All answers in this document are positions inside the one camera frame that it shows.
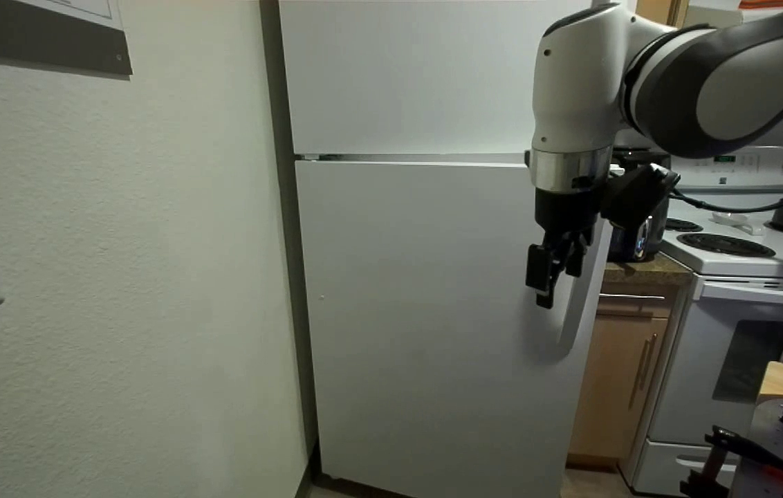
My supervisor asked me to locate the black tool with orange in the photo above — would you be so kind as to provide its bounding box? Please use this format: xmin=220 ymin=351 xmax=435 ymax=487
xmin=680 ymin=426 xmax=783 ymax=498

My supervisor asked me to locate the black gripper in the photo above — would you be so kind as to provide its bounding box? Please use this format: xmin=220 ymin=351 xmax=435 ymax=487
xmin=527 ymin=192 xmax=597 ymax=311

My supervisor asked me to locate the white electric stove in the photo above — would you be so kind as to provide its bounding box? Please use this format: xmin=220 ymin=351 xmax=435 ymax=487
xmin=624 ymin=148 xmax=783 ymax=497

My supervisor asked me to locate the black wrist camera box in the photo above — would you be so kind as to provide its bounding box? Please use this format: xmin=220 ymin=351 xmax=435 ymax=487
xmin=601 ymin=162 xmax=679 ymax=227

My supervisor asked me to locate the wooden kitchen cabinet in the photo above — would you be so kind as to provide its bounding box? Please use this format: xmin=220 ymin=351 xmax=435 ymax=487
xmin=568 ymin=254 xmax=691 ymax=468

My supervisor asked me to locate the dark framed wall picture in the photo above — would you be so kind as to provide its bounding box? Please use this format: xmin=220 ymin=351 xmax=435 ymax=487
xmin=0 ymin=0 xmax=134 ymax=77

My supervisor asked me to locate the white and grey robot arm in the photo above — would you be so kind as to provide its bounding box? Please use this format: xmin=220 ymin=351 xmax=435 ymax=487
xmin=527 ymin=3 xmax=783 ymax=308

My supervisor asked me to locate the white bottom fridge door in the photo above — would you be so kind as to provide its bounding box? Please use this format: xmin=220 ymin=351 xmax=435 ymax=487
xmin=296 ymin=162 xmax=603 ymax=498

